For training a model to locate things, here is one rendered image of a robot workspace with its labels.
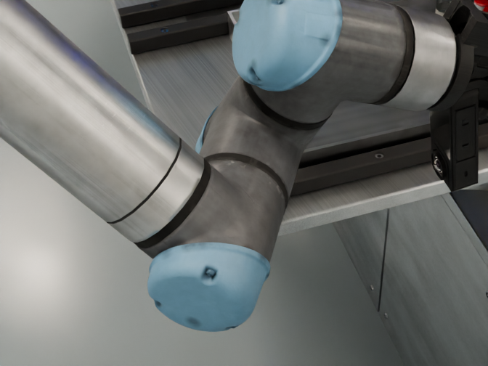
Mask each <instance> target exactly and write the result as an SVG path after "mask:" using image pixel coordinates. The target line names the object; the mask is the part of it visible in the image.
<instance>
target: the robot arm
mask: <svg viewBox="0 0 488 366"><path fill-rule="evenodd" d="M232 56H233V60H234V64H235V67H236V70H237V72H238V74H239V76H238V77H237V78H236V80H235V82H234V83H233V85H232V86H231V87H230V89H229V91H228V92H227V93H226V95H225V96H224V98H223V100H222V101H221V102H220V104H219V105H218V106H217V107H216V108H215V109H214V110H213V111H212V113H211V114H210V115H209V116H208V118H207V120H206V122H205V123H204V126H203V129H202V131H201V135H200V136H199V138H198V141H197V143H196V146H195V151H194V150H193V149H192V148H191V147H190V146H189V145H188V144H187V143H186V142H185V141H184V140H183V139H181V138H180V137H179V136H178V135H177V134H175V133H174V132H173V131H172V130H171V129H170V128H169V127H167V125H166V124H165V123H164V122H162V121H161V120H160V119H159V118H158V117H157V116H155V115H154V114H153V113H152V112H151V111H150V110H148V109H147V108H146V107H145V106H144V105H143V104H142V103H141V102H140V101H139V100H137V99H136V98H135V97H134V96H133V95H132V94H130V93H129V92H128V91H127V90H126V89H125V88H123V87H122V86H121V85H120V84H119V83H118V82H117V81H116V80H115V79H114V78H113V77H112V76H110V75H109V74H108V73H107V72H106V71H105V70H103V69H102V68H101V67H100V66H99V65H98V64H97V63H96V62H95V61H93V59H91V58H90V57H89V56H88V55H87V54H86V53H84V52H83V51H82V50H81V49H80V48H78V47H77V46H76V45H75V44H74V43H73V42H72V41H71V40H70V39H69V38H68V37H67V36H65V35H64V34H63V33H62V32H61V31H60V30H58V29H57V28H56V27H55V26H54V25H53V24H51V23H50V22H49V21H48V20H47V19H46V18H45V17H44V16H43V15H42V14H41V13H39V12H38V11H37V10H36V9H35V8H34V7H32V6H31V5H30V4H29V3H28V2H27V1H26V0H0V137H1V138H2V139H3V140H4V141H5V142H6V143H8V144H9V145H10V146H12V147H13V148H14V149H16V151H18V152H19V153H20V154H21V155H23V156H24V157H25V158H27V159H28V160H29V161H30V162H31V163H33V164H34V165H35V166H37V167H38V168H39V169H41V170H42V171H43V172H44V173H45V174H46V175H48V176H49V177H50V178H52V179H53V180H54V181H56V183H58V184H59V185H60V186H61V187H63V188H64V189H65V190H67V191H68V192H69V193H70V194H71V195H73V196H74V197H75V198H77V199H78V200H79V201H81V202H82V203H83V204H84V205H85V206H87V207H88V208H89V209H91V210H92V211H93V212H95V214H96V215H98V216H99V217H100V218H102V219H103V220H104V221H106V222H107V223H108V224H109V225H110V226H111V227H113V228H114V229H116V230H117V231H118V232H120V233H121V234H122V235H123V236H124V237H125V238H127V239H128V240H129V241H131V242H133V243H134V244H135V245H136V246H137V247H138V248H139V249H141V250H142V251H143V252H145V253H146V254H147V255H148V256H149V257H151V258H152V259H153V260H152V262H151V264H150V268H149V271H150V276H149V278H148V281H147V289H148V293H149V295H150V297H151V298H152V299H154V302H155V306H156V307H157V309H158V310H159V311H160V312H161V313H163V314H164V315H165V316H167V318H169V319H170V320H173V321H174V322H176V323H178V324H180V325H183V326H185V327H187V328H191V329H194V330H201V331H206V332H219V331H225V330H229V329H230V328H236V327H237V326H239V325H241V324H243V323H244V322H245V321H246V320H247V319H248V318H249V317H250V316H251V314H252V312H253V310H254V308H255V305H256V302H257V300H258V297H259V294H260V292H261V288H262V285H263V283H264V281H265V280H266V279H267V278H268V276H269V273H270V269H271V267H270V260H271V257H272V253H273V250H274V247H275V243H276V240H277V236H278V232H279V230H280V225H281V223H282V218H283V215H284V213H285V209H286V208H287V205H288V201H289V197H290V194H291V190H292V188H293V183H294V181H295V178H296V173H297V170H298V166H299V163H300V160H301V156H302V154H303V152H304V150H305V148H306V146H307V145H308V144H309V142H310V141H311V140H312V138H313V137H314V136H315V134H316V133H317V132H318V131H319V130H320V129H321V128H322V126H323V125H324V124H325V122H326V121H327V120H328V119H329V117H330V116H331V115H332V113H333V111H334V110H335V109H336V108H337V106H338V105H339V103H340V102H342V101H344V100H348V101H353V102H362V103H367V104H373V105H379V106H384V107H393V108H399V109H403V110H413V111H421V110H430V126H431V162H432V166H433V168H434V170H435V172H436V175H437V176H438V177H439V178H440V179H441V181H443V180H444V182H445V184H446V185H447V186H448V187H449V189H450V191H451V192H454V191H456V190H460V189H463V188H465V187H469V186H471V185H474V184H478V177H479V120H483V119H485V118H487V119H488V12H485V11H481V10H479V9H478V8H477V7H476V6H475V4H474V3H473V2H472V1H471V0H452V1H451V3H450V5H449V6H448V8H447V10H446V12H445V13H444V15H443V17H442V16H441V15H438V14H437V13H433V12H427V11H423V10H419V9H413V8H409V7H403V6H399V5H395V4H390V3H387V2H383V1H377V0H244V2H243V4H242V6H241V8H240V16H239V20H238V22H237V23H235V26H234V31H233V37H232Z"/></svg>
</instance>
